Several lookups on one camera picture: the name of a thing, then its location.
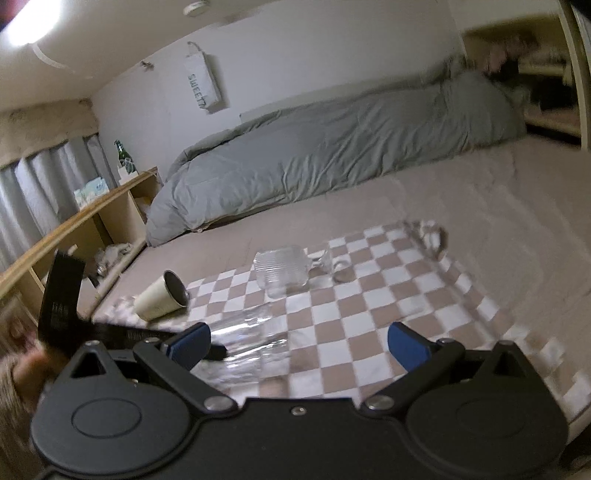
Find white smoke detector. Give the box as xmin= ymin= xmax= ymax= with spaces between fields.
xmin=182 ymin=0 xmax=211 ymax=18

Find person's left hand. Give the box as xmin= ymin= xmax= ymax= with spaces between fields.
xmin=12 ymin=347 xmax=62 ymax=410

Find grey duvet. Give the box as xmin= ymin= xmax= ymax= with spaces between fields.
xmin=146 ymin=58 xmax=526 ymax=247

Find brown white checkered cloth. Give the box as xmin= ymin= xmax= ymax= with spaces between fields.
xmin=98 ymin=221 xmax=591 ymax=421

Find cream paper cup dark inside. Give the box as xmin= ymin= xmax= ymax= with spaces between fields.
xmin=133 ymin=270 xmax=189 ymax=322

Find fuzzy beige left sleeve forearm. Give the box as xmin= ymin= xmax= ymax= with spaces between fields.
xmin=1 ymin=354 xmax=39 ymax=479

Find ceiling lamp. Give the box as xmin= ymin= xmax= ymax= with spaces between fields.
xmin=1 ymin=0 xmax=64 ymax=48

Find grey window curtain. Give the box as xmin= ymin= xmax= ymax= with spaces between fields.
xmin=0 ymin=135 xmax=117 ymax=270

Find wooden bedside shelf unit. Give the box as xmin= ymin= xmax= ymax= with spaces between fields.
xmin=1 ymin=168 xmax=160 ymax=318

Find green glass bottle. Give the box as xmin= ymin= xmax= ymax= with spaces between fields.
xmin=114 ymin=140 xmax=136 ymax=174

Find tall clear glass tumbler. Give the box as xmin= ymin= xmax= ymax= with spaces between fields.
xmin=191 ymin=303 xmax=290 ymax=390

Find tissue pack on shelf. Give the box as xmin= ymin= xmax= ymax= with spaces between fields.
xmin=74 ymin=177 xmax=109 ymax=210

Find wall closet niche with clothes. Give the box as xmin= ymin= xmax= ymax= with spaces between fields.
xmin=462 ymin=10 xmax=590 ymax=150

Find ribbed clear stemmed glass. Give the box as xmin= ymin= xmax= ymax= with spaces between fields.
xmin=252 ymin=245 xmax=355 ymax=299

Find small white box by bottle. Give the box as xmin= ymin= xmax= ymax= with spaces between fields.
xmin=117 ymin=167 xmax=138 ymax=185

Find white hanging sweet bag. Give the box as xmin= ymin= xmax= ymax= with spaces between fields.
xmin=184 ymin=41 xmax=222 ymax=113

